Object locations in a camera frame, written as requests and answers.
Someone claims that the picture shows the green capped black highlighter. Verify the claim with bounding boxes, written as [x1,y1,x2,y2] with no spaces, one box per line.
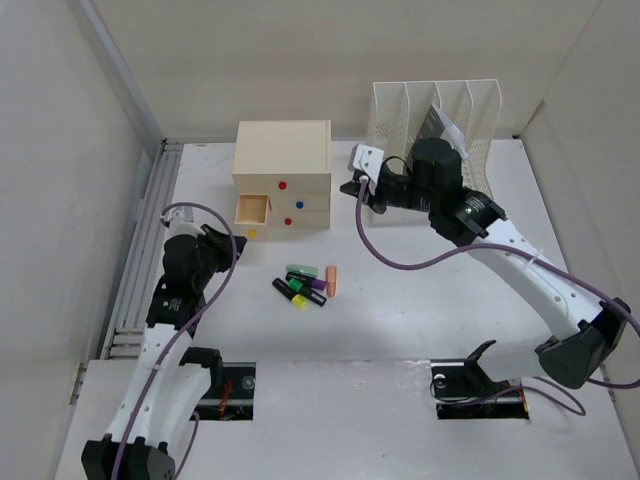
[272,278,298,303]

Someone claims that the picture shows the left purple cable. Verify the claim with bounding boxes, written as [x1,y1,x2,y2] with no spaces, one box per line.
[109,202,239,480]

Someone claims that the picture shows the white mesh file organizer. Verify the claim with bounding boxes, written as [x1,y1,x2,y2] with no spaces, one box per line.
[366,79,502,197]

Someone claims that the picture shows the mint green highlighter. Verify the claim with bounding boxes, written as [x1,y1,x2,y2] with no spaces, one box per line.
[286,264,319,278]

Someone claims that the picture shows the cream drawer cabinet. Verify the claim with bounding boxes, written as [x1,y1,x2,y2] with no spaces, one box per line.
[231,119,333,231]

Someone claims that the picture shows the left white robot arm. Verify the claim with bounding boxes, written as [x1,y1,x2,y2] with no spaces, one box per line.
[81,222,247,479]

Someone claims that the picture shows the black marker pen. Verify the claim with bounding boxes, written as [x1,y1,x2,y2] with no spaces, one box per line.
[298,286,327,307]

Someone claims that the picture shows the aluminium rail frame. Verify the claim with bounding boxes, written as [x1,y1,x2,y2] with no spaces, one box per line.
[97,141,183,360]

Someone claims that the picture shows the yellow highlighter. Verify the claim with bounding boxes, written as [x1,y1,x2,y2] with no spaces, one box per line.
[290,294,308,310]

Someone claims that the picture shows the dark grey booklet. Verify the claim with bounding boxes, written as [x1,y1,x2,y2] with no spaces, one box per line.
[417,104,469,160]

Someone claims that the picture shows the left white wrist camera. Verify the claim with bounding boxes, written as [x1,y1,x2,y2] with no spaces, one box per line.
[161,206,204,239]

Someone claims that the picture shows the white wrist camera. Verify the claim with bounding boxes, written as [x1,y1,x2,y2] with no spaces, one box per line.
[161,206,204,239]
[348,143,384,183]

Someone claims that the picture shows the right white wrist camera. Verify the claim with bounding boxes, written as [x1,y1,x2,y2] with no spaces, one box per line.
[348,143,384,183]

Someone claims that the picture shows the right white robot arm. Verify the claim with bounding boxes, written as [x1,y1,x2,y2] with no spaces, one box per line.
[340,137,639,394]

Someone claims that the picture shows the purple capped black highlighter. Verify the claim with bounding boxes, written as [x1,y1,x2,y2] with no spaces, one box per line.
[286,272,326,291]

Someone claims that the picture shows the orange highlighter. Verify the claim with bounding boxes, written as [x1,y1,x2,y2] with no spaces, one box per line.
[325,265,338,297]

